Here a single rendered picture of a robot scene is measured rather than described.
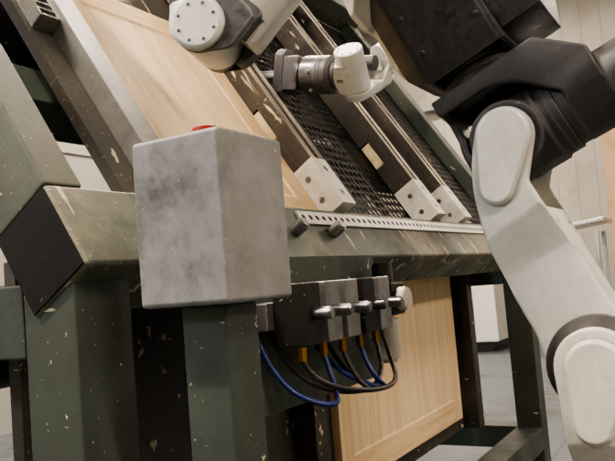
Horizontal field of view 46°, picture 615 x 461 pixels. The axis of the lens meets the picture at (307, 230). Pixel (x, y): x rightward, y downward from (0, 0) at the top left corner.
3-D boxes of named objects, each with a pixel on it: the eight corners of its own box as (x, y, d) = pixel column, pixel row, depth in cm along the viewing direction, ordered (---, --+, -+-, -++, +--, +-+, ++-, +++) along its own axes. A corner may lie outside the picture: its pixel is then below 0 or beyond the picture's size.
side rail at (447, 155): (488, 245, 273) (512, 227, 269) (329, 42, 309) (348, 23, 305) (494, 245, 280) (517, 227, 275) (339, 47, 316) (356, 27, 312)
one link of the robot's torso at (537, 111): (586, 155, 114) (548, 93, 117) (569, 144, 102) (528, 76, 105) (512, 197, 119) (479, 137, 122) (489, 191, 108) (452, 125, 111)
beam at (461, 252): (33, 321, 85) (86, 264, 81) (-6, 241, 89) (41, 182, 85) (514, 270, 276) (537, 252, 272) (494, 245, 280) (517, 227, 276)
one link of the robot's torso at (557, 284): (681, 385, 108) (562, 105, 117) (674, 407, 93) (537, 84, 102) (581, 411, 115) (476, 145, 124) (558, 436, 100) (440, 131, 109)
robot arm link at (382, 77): (357, 106, 163) (401, 79, 167) (348, 70, 158) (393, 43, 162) (339, 100, 168) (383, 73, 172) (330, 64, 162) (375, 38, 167)
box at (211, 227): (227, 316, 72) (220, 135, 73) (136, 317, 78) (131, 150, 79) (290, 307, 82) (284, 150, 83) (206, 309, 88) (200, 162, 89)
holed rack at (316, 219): (302, 225, 131) (304, 222, 131) (293, 212, 132) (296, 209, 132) (524, 236, 274) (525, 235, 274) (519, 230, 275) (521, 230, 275)
